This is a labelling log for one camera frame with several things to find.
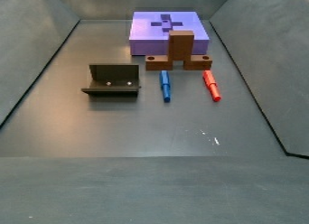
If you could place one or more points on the red peg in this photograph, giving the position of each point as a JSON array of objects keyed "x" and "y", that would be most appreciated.
[{"x": 209, "y": 79}]

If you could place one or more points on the purple board with cross slot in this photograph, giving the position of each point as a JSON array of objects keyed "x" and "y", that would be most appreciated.
[{"x": 150, "y": 28}]

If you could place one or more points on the blue peg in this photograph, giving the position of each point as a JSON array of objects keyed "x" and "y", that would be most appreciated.
[{"x": 165, "y": 85}]

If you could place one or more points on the brown inverted T block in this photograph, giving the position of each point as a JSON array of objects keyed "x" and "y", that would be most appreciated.
[{"x": 180, "y": 51}]

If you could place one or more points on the black angle bracket fixture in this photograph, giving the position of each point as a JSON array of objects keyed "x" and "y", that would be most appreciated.
[{"x": 114, "y": 79}]

